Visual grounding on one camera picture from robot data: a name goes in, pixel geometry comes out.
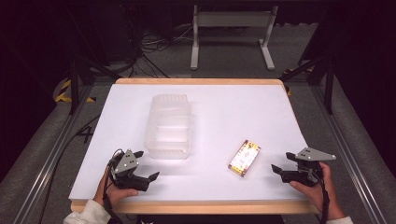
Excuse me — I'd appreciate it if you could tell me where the yellow and black floor tape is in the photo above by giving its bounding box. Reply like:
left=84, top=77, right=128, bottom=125
left=282, top=67, right=293, bottom=97
left=54, top=78, right=96, bottom=104

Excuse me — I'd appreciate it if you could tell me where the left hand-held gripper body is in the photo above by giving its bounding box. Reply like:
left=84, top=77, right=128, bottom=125
left=107, top=148, right=150, bottom=192

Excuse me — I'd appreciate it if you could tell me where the white table cover sheet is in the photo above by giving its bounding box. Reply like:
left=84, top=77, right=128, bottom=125
left=68, top=83, right=309, bottom=202

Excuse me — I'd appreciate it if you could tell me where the person's left hand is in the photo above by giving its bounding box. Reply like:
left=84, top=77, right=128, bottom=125
left=92, top=169, right=140, bottom=208

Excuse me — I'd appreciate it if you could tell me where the black floor cable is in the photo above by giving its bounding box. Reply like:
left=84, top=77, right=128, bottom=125
left=36, top=114, right=101, bottom=224

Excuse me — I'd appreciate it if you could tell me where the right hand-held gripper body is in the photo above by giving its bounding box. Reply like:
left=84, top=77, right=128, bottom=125
left=279, top=147, right=337, bottom=188

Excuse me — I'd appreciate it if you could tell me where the white metal table frame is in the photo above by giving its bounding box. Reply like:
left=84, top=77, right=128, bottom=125
left=190, top=4, right=279, bottom=72

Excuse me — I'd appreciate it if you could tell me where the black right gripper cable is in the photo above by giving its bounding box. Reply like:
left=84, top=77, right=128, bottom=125
left=311, top=169, right=331, bottom=224

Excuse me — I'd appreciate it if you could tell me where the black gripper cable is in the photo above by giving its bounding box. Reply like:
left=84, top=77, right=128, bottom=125
left=102, top=148, right=125, bottom=224
left=311, top=169, right=331, bottom=224

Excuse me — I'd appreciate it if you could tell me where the white and yellow snack packet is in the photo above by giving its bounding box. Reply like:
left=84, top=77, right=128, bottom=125
left=227, top=139, right=262, bottom=178

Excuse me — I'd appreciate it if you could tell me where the black metal stand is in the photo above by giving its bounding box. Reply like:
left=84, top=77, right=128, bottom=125
left=277, top=55, right=336, bottom=116
left=65, top=6, right=123, bottom=116

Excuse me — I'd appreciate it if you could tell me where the tangle of black floor cables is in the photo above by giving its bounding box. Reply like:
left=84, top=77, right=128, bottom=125
left=123, top=21, right=194, bottom=79

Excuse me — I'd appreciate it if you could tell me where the clear plastic container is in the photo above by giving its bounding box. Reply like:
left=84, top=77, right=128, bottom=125
left=143, top=93, right=192, bottom=161

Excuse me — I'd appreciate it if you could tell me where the grey metal rail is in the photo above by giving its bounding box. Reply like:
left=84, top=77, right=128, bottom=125
left=12, top=85, right=95, bottom=224
left=310, top=84, right=389, bottom=224

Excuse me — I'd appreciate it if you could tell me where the person's right hand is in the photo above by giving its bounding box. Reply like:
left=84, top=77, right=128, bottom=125
left=289, top=161, right=347, bottom=221

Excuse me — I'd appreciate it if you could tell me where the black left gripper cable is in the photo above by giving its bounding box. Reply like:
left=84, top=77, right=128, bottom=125
left=102, top=148, right=125, bottom=224

